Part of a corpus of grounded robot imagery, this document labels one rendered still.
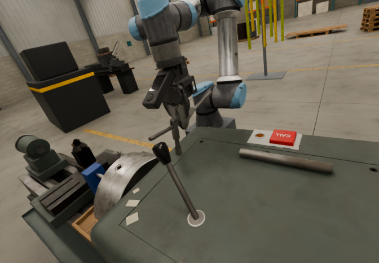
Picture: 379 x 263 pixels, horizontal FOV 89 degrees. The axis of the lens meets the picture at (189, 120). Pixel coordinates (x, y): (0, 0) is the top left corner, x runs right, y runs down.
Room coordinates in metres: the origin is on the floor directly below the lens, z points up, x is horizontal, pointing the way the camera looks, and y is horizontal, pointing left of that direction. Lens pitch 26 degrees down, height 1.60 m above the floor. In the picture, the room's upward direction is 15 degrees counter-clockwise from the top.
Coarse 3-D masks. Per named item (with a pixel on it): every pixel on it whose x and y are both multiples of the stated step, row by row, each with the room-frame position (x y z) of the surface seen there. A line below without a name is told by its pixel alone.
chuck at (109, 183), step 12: (132, 156) 0.59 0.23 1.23; (144, 156) 0.58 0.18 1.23; (108, 168) 0.56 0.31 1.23; (108, 180) 0.51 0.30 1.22; (120, 180) 0.49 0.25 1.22; (96, 192) 0.50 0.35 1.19; (108, 192) 0.47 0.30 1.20; (96, 204) 0.48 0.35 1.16; (108, 204) 0.45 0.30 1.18; (96, 216) 0.47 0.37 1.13
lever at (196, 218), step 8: (168, 168) 0.31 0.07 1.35; (176, 176) 0.31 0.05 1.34; (176, 184) 0.30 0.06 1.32; (184, 192) 0.29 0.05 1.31; (184, 200) 0.28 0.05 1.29; (192, 208) 0.27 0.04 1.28; (192, 216) 0.27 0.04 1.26; (200, 216) 0.27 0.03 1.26; (192, 224) 0.25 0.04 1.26; (200, 224) 0.25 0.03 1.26
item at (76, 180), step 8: (104, 152) 1.16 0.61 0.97; (112, 160) 1.03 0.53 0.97; (72, 176) 0.97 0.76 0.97; (80, 176) 0.95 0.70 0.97; (64, 184) 0.92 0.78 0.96; (72, 184) 0.89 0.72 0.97; (80, 184) 0.88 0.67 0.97; (48, 192) 0.87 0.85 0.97; (56, 192) 0.86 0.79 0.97; (64, 192) 0.84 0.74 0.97; (72, 192) 0.82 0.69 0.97; (80, 192) 0.84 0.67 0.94; (40, 200) 0.82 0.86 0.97; (48, 200) 0.81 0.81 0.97; (56, 200) 0.79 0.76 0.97; (64, 200) 0.78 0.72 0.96; (72, 200) 0.80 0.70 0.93; (48, 208) 0.75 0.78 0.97; (56, 208) 0.75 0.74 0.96; (64, 208) 0.77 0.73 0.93
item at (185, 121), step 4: (180, 108) 0.52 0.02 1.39; (192, 108) 0.55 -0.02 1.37; (180, 112) 0.52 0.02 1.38; (184, 112) 0.51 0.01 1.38; (192, 112) 0.55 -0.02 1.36; (180, 116) 0.52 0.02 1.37; (184, 116) 0.51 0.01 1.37; (180, 120) 0.53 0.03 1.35; (184, 120) 0.52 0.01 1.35; (188, 120) 0.52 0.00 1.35; (184, 124) 0.52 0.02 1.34; (188, 124) 0.53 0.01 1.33; (184, 128) 0.53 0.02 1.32
